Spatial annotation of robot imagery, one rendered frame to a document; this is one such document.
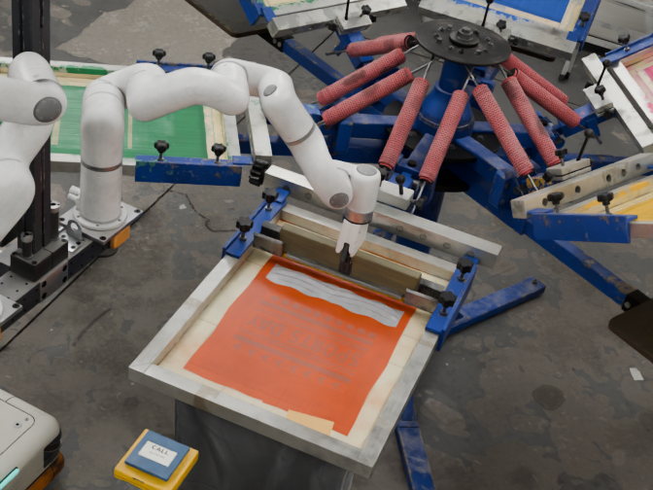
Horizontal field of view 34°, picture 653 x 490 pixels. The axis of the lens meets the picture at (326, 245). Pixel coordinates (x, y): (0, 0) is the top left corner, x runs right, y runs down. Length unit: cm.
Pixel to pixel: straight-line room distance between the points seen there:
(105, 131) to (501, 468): 197
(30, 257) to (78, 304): 170
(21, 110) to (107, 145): 51
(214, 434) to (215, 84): 82
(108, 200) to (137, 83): 29
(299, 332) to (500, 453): 139
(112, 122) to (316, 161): 47
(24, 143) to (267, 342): 82
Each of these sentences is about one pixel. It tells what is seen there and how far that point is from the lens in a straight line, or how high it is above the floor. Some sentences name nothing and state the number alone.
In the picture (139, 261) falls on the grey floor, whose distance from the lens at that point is 430.
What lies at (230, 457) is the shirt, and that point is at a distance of 259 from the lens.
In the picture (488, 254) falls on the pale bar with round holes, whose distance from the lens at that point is 287.
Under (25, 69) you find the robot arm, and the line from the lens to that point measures 201.
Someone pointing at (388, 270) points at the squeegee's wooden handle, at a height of 105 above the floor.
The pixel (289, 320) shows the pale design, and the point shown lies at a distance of 263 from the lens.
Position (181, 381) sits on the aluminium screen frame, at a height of 99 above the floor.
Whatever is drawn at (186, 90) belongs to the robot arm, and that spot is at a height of 151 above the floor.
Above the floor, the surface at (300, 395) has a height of 96.
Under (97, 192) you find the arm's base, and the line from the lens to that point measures 250.
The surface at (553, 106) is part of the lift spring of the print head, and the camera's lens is 342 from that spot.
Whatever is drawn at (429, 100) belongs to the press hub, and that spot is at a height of 110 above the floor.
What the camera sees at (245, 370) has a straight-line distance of 248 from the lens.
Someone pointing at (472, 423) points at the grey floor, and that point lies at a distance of 388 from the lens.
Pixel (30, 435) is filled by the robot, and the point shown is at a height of 28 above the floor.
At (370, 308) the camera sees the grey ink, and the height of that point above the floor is 96.
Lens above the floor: 266
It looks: 36 degrees down
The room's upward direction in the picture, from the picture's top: 11 degrees clockwise
